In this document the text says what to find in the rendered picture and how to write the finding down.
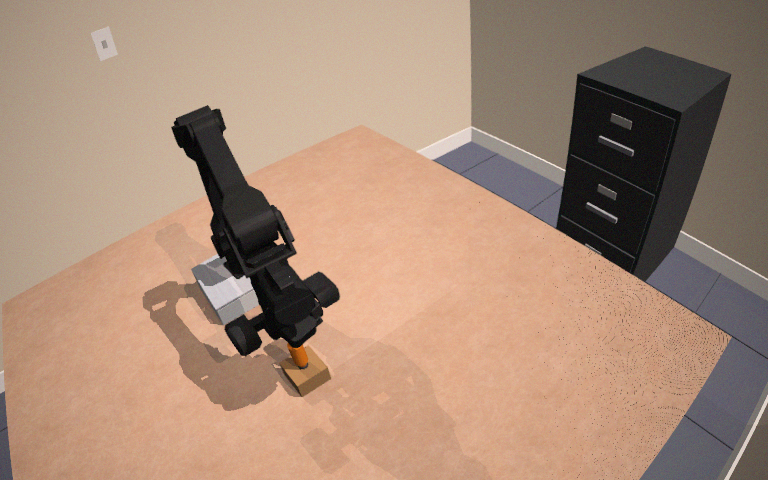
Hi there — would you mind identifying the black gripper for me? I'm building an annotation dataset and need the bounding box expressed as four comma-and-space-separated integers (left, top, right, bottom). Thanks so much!
224, 272, 340, 356

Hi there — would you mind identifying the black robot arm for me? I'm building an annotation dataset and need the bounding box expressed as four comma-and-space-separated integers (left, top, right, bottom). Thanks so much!
171, 105, 323, 348

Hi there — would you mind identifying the tan wooden block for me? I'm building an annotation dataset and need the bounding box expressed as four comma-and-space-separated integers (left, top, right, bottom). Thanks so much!
279, 345, 331, 397

